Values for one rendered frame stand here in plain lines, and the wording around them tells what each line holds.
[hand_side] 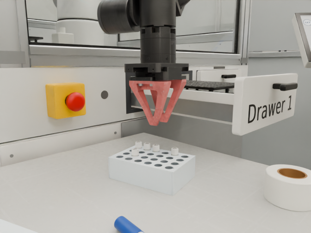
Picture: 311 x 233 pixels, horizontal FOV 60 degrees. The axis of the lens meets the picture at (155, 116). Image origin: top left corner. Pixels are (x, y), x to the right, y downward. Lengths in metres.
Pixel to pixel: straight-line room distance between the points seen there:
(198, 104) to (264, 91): 0.14
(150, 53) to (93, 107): 0.30
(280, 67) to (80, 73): 1.90
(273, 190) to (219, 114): 0.21
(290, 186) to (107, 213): 0.24
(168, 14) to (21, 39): 0.31
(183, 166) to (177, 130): 0.49
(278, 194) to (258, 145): 2.09
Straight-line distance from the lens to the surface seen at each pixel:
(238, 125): 0.53
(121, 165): 0.45
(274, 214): 0.41
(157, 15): 0.42
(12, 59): 0.60
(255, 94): 0.57
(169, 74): 0.41
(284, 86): 0.60
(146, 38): 0.43
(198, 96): 0.59
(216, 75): 1.04
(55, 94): 0.58
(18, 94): 0.61
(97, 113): 0.69
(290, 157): 2.43
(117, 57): 0.72
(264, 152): 2.50
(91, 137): 0.69
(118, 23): 0.46
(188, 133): 0.96
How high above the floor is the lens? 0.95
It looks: 11 degrees down
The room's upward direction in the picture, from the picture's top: straight up
